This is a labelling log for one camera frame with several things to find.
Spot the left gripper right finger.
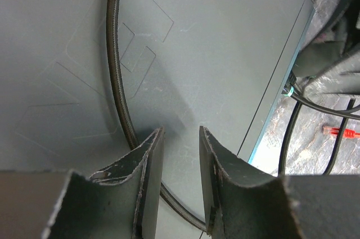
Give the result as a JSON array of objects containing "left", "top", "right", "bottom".
[{"left": 199, "top": 126, "right": 303, "bottom": 238}]

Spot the red ethernet cable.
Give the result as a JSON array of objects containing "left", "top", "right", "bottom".
[{"left": 322, "top": 126, "right": 360, "bottom": 139}]

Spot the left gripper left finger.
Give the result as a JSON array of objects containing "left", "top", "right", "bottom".
[{"left": 41, "top": 127, "right": 165, "bottom": 238}]

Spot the dark blue network switch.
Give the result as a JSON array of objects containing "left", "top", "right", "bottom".
[{"left": 0, "top": 0, "right": 321, "bottom": 239}]

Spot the black ethernet cable loop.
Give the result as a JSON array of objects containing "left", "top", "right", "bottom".
[{"left": 278, "top": 71, "right": 360, "bottom": 177}]

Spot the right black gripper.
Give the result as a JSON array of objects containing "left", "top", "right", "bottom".
[{"left": 295, "top": 0, "right": 359, "bottom": 99}]

